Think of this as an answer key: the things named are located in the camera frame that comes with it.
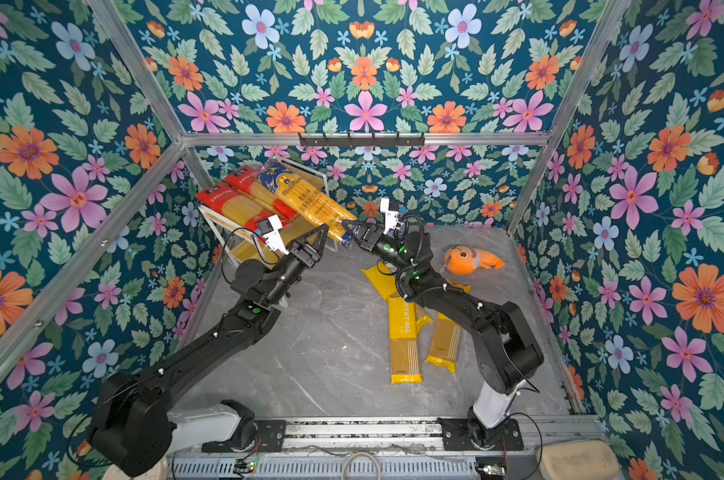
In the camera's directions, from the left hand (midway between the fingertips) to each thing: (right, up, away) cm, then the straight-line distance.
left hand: (327, 222), depth 64 cm
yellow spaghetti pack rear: (+12, -15, +40) cm, 44 cm away
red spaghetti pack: (-26, +6, +13) cm, 30 cm away
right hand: (+3, 0, +5) cm, 6 cm away
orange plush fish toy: (+39, -9, +34) cm, 53 cm away
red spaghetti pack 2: (-26, +13, +19) cm, 35 cm away
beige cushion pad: (+57, -54, +3) cm, 79 cm away
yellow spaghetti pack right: (+31, -34, +23) cm, 51 cm away
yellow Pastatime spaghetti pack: (+18, -34, +22) cm, 44 cm away
